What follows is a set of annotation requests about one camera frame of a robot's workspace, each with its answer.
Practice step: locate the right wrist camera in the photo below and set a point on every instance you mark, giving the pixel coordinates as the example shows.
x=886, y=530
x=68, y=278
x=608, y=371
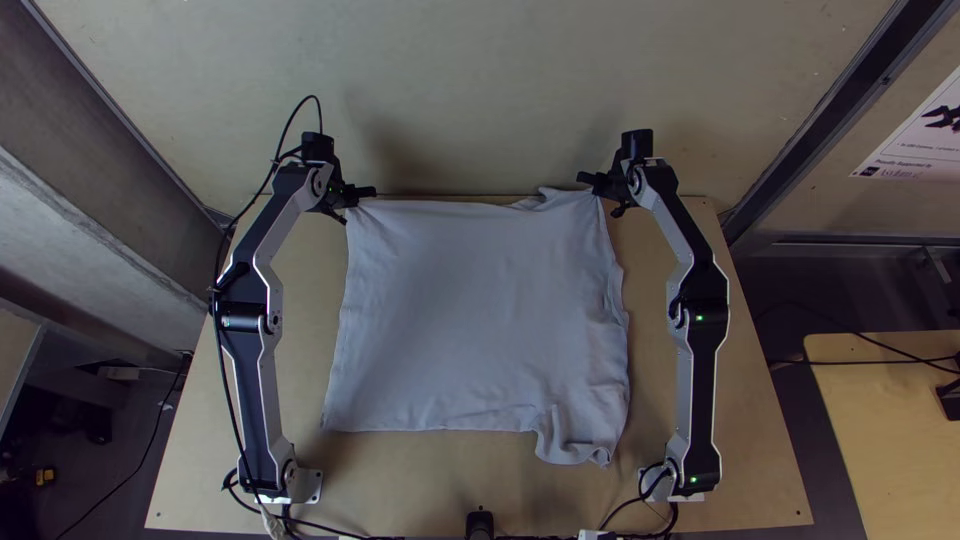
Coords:
x=637, y=144

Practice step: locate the white t-shirt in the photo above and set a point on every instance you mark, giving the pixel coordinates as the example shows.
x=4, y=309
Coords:
x=480, y=315

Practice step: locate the pale wooden side desk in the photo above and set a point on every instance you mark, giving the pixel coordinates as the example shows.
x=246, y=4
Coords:
x=885, y=450

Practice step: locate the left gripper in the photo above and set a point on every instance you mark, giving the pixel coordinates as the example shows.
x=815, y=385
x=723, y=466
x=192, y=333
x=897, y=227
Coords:
x=346, y=195

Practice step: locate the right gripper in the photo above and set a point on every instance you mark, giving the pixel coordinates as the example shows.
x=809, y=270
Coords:
x=615, y=181

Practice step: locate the white printed wall poster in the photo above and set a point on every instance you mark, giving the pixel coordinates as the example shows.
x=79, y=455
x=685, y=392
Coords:
x=919, y=142

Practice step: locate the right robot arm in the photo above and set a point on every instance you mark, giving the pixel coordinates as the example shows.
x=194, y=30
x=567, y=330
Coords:
x=697, y=360

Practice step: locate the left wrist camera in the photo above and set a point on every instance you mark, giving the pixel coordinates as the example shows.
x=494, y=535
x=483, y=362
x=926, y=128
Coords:
x=317, y=148

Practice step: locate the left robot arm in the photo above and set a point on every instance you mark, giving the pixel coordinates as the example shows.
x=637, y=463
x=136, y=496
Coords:
x=251, y=375

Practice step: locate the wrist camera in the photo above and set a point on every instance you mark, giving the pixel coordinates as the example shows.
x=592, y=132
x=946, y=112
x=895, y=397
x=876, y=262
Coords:
x=637, y=144
x=317, y=148

